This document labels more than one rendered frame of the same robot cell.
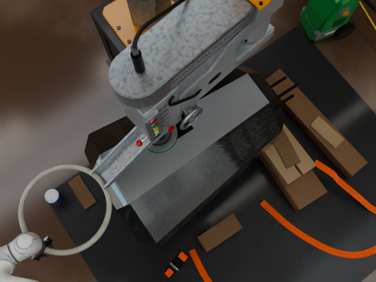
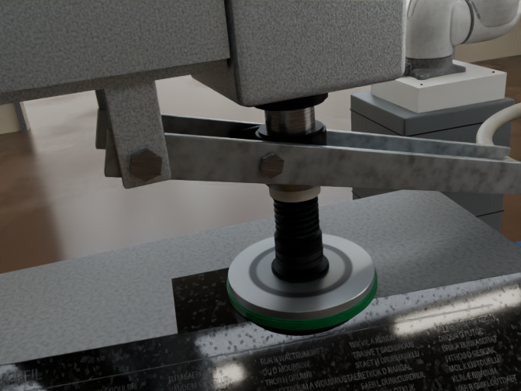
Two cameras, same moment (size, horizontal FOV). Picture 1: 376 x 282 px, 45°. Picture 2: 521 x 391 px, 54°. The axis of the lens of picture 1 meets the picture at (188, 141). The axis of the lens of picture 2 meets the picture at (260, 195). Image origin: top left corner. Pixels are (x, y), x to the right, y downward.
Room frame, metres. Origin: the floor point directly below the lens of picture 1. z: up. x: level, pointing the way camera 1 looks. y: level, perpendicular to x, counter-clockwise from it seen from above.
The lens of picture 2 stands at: (1.40, 0.32, 1.25)
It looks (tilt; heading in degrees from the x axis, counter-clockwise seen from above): 24 degrees down; 199
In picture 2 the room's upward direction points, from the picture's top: 6 degrees counter-clockwise
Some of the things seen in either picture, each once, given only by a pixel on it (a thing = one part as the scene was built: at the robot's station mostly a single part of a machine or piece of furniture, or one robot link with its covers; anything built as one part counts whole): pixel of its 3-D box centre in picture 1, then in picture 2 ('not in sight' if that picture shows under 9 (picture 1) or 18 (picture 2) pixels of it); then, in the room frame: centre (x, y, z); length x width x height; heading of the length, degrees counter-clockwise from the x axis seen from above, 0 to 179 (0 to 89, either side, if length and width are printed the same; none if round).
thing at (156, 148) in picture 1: (158, 133); (300, 270); (0.78, 0.16, 0.84); 0.21 x 0.21 x 0.01
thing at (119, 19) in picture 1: (152, 18); not in sight; (1.58, 0.16, 0.76); 0.49 x 0.49 x 0.05; 31
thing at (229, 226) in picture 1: (219, 233); not in sight; (0.26, -0.17, 0.07); 0.30 x 0.12 x 0.12; 119
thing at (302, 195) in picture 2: not in sight; (294, 179); (0.78, 0.16, 0.99); 0.07 x 0.07 x 0.04
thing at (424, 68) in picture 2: not in sight; (422, 64); (-0.43, 0.33, 0.91); 0.22 x 0.18 x 0.06; 125
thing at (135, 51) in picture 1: (137, 58); not in sight; (0.78, 0.16, 1.78); 0.04 x 0.04 x 0.17
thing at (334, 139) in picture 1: (327, 132); not in sight; (0.91, -1.02, 0.13); 0.25 x 0.10 x 0.01; 39
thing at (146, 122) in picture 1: (153, 126); not in sight; (0.65, 0.15, 1.37); 0.08 x 0.03 x 0.28; 128
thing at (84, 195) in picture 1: (81, 192); not in sight; (0.64, 0.81, 0.02); 0.25 x 0.10 x 0.01; 31
